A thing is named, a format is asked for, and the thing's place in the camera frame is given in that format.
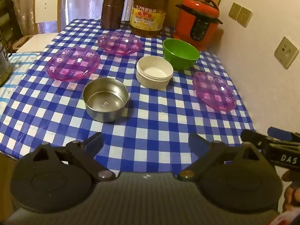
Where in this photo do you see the red electric pressure cooker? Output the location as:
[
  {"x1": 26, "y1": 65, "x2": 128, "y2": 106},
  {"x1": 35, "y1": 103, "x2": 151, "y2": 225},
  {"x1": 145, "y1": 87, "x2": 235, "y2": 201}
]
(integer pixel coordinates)
[{"x1": 173, "y1": 0, "x2": 223, "y2": 51}]

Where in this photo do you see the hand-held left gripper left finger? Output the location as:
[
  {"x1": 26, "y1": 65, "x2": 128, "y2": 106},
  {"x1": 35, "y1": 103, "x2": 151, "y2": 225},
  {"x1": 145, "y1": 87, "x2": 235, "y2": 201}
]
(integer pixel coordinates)
[{"x1": 33, "y1": 132, "x2": 116, "y2": 182}]

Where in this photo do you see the stainless steel bowl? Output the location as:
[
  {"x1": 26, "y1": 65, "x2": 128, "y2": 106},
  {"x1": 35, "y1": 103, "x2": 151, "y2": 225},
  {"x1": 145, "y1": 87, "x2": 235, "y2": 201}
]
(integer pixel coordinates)
[{"x1": 82, "y1": 78, "x2": 130, "y2": 123}]

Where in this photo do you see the dark storage shelf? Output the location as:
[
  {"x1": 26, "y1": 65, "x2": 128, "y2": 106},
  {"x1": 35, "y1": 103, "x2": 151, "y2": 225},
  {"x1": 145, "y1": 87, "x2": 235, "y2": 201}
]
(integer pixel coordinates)
[{"x1": 0, "y1": 0, "x2": 23, "y2": 47}]

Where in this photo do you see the white chair back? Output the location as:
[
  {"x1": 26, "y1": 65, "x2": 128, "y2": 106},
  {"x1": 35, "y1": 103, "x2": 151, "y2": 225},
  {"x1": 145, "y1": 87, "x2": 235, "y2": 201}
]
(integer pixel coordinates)
[{"x1": 13, "y1": 0, "x2": 62, "y2": 53}]

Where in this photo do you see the white plastic bowl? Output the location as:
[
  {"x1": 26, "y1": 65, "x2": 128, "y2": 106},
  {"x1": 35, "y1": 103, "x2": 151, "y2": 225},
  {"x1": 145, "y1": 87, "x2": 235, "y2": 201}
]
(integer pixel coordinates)
[{"x1": 136, "y1": 56, "x2": 174, "y2": 90}]

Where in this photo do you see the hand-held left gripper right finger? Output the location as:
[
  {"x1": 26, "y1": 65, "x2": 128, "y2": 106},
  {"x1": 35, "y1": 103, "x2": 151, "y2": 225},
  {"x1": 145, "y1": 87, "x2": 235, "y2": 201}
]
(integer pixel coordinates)
[{"x1": 177, "y1": 132, "x2": 260, "y2": 182}]

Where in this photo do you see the brown cylindrical canister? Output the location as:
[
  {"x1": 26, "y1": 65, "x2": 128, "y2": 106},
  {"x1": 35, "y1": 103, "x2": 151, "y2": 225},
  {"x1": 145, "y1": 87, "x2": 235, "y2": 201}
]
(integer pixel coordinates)
[{"x1": 100, "y1": 0, "x2": 126, "y2": 29}]

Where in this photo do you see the pink transparent plate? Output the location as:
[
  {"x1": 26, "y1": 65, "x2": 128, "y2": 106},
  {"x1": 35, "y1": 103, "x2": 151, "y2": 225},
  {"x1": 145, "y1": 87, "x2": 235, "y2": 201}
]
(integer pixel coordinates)
[
  {"x1": 97, "y1": 31, "x2": 143, "y2": 57},
  {"x1": 192, "y1": 71, "x2": 238, "y2": 112},
  {"x1": 46, "y1": 46, "x2": 101, "y2": 82}
]

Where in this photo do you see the sheer pale curtain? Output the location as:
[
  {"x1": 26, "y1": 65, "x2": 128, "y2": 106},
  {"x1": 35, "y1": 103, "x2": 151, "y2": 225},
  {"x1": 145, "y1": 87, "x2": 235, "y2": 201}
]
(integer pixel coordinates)
[{"x1": 14, "y1": 0, "x2": 135, "y2": 34}]

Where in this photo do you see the large cooking oil bottle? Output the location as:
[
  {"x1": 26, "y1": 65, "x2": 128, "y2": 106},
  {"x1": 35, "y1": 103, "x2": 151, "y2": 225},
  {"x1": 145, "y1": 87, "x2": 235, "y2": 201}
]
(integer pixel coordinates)
[{"x1": 130, "y1": 0, "x2": 170, "y2": 38}]

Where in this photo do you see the blue white checkered tablecloth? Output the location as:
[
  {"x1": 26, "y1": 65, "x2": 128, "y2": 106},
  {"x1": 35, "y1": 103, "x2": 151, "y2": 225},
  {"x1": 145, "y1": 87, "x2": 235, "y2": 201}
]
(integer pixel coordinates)
[{"x1": 0, "y1": 19, "x2": 256, "y2": 183}]

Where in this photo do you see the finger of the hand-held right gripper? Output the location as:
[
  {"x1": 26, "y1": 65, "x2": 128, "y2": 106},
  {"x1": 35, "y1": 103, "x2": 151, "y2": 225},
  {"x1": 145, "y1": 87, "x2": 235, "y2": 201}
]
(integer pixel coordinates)
[
  {"x1": 241, "y1": 129, "x2": 282, "y2": 150},
  {"x1": 268, "y1": 127, "x2": 300, "y2": 143}
]

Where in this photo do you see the light blue patterned cloth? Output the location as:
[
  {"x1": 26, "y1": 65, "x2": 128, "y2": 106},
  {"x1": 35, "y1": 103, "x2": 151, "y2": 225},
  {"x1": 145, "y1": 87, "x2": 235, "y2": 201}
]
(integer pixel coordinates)
[{"x1": 0, "y1": 52, "x2": 39, "y2": 104}]

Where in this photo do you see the metal pot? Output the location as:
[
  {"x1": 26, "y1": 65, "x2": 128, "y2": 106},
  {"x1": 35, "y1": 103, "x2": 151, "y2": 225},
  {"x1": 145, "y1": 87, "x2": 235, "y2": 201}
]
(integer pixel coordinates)
[{"x1": 0, "y1": 43, "x2": 13, "y2": 87}]

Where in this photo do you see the green plastic bowl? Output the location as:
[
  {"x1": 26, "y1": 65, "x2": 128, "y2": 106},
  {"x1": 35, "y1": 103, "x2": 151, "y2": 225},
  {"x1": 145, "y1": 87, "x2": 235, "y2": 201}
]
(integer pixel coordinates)
[{"x1": 163, "y1": 39, "x2": 200, "y2": 70}]

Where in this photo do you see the person's right hand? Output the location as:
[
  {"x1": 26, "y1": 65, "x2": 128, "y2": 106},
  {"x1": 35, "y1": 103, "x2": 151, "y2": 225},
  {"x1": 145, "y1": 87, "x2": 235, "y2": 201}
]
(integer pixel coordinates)
[{"x1": 281, "y1": 169, "x2": 300, "y2": 212}]

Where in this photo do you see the beige wall socket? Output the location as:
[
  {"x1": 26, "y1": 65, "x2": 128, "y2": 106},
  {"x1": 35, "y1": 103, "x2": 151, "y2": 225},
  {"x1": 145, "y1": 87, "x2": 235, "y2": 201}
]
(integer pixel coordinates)
[
  {"x1": 274, "y1": 37, "x2": 299, "y2": 69},
  {"x1": 228, "y1": 2, "x2": 242, "y2": 21},
  {"x1": 237, "y1": 7, "x2": 253, "y2": 27}
]

